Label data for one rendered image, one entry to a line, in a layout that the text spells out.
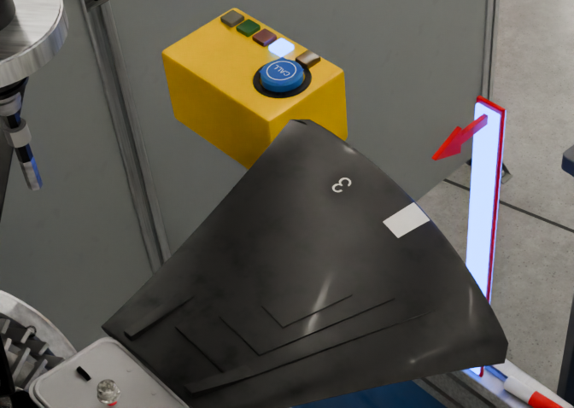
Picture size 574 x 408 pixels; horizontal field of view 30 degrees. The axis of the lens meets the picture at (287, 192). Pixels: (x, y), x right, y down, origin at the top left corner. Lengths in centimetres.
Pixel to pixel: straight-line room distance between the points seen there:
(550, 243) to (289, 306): 166
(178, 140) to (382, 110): 51
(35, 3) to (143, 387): 28
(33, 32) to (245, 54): 62
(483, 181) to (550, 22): 206
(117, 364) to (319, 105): 43
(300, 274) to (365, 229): 6
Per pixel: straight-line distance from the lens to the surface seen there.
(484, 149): 82
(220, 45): 106
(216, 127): 106
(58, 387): 66
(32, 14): 45
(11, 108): 48
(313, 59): 102
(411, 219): 75
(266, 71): 101
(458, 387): 107
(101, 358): 67
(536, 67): 274
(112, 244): 169
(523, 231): 233
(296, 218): 73
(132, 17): 150
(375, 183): 76
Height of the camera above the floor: 171
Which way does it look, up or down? 45 degrees down
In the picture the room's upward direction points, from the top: 7 degrees counter-clockwise
